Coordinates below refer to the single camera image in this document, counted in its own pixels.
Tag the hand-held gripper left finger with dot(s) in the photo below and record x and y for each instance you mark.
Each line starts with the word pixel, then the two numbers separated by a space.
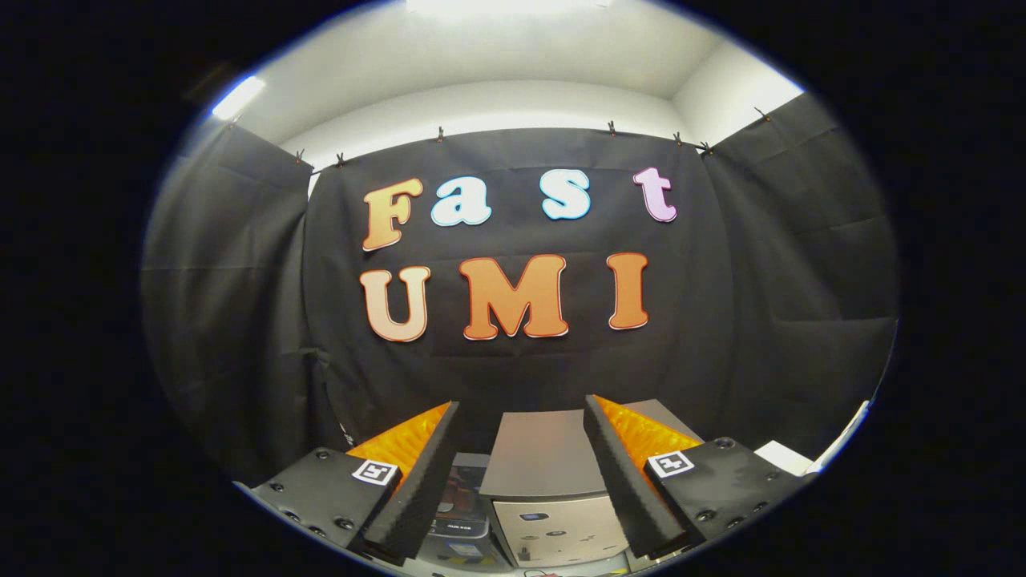
pixel 417 489

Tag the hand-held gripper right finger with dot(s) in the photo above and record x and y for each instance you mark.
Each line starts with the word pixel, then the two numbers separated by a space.
pixel 621 481

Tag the dark washing machine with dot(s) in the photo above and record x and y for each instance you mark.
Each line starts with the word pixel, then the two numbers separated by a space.
pixel 461 553

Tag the grey boxy appliance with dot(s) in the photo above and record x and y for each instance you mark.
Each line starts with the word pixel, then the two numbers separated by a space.
pixel 545 457

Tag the white flat board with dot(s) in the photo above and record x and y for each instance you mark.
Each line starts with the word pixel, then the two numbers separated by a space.
pixel 781 458

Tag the black backdrop cloth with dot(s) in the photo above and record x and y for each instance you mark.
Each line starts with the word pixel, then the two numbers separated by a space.
pixel 721 344

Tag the row of black cloth clips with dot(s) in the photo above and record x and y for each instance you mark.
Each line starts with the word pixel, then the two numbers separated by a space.
pixel 611 128

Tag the ceiling light panel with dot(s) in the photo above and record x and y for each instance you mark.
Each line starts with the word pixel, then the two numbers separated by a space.
pixel 238 96
pixel 497 6

